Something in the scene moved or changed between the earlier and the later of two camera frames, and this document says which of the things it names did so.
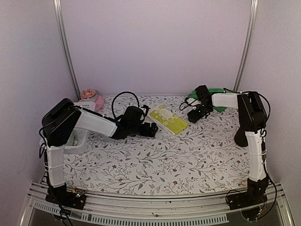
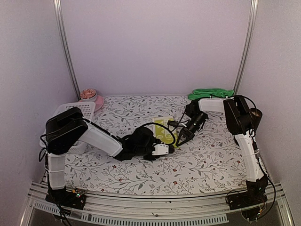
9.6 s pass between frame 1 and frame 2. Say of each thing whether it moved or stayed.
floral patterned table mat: stayed
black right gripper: moved
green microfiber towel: stayed
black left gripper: moved
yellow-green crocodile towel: moved
